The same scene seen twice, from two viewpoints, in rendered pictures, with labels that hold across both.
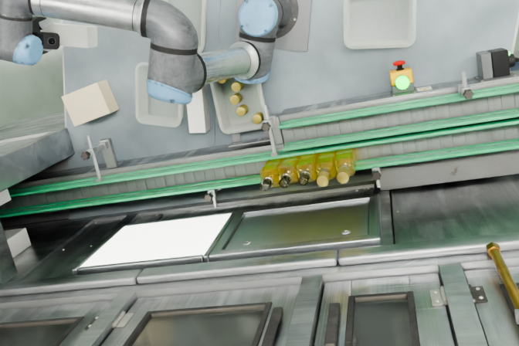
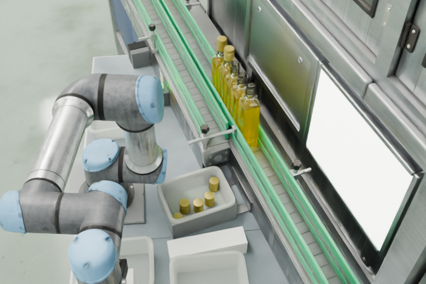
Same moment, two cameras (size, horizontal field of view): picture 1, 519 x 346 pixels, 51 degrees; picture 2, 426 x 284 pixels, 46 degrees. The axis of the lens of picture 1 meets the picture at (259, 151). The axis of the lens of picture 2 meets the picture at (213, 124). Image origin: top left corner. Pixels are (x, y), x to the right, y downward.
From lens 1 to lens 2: 1.50 m
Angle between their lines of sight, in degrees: 55
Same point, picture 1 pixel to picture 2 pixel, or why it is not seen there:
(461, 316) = not seen: outside the picture
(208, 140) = (255, 236)
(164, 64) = (116, 80)
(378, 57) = not seen: hidden behind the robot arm
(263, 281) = not seen: outside the picture
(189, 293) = (347, 27)
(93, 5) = (52, 130)
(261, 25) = (107, 144)
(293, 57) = not seen: hidden behind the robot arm
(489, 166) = (208, 30)
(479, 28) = (116, 70)
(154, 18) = (70, 89)
